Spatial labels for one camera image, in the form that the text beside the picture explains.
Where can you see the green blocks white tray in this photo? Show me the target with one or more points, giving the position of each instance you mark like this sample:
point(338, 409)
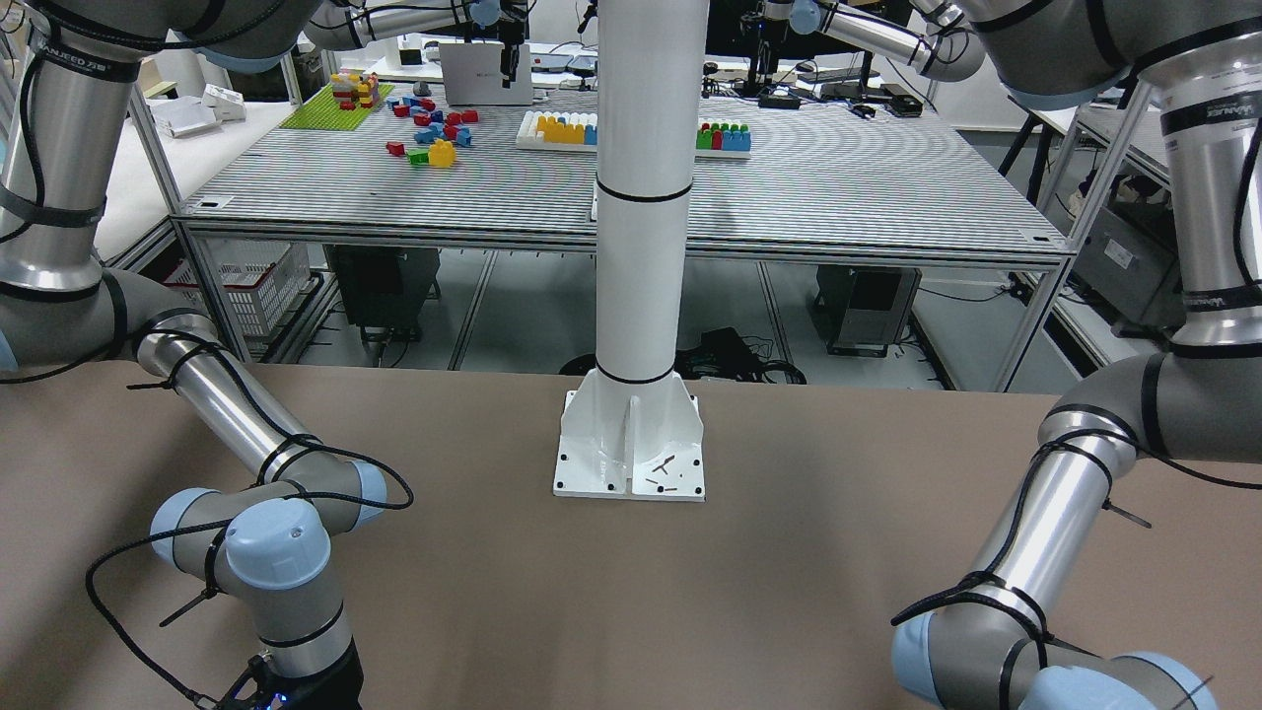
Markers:
point(723, 140)

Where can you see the white plastic crate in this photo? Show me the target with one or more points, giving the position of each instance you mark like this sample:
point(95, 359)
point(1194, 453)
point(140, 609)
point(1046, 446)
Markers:
point(261, 279)

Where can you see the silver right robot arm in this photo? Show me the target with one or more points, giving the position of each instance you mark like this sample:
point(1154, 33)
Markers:
point(268, 545)

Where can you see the yellow blocks white tray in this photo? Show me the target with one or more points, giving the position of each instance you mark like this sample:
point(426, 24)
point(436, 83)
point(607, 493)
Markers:
point(563, 131)

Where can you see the green lego baseplate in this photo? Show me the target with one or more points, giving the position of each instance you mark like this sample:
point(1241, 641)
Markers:
point(341, 106)

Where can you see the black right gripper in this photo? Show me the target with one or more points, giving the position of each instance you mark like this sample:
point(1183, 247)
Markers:
point(333, 688)

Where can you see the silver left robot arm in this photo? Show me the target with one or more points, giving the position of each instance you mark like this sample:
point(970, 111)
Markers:
point(983, 642)

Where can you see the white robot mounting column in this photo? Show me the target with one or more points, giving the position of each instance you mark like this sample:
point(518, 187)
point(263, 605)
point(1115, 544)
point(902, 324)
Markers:
point(632, 430)

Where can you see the striped background work table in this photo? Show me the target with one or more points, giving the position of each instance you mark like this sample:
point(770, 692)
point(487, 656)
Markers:
point(821, 185)

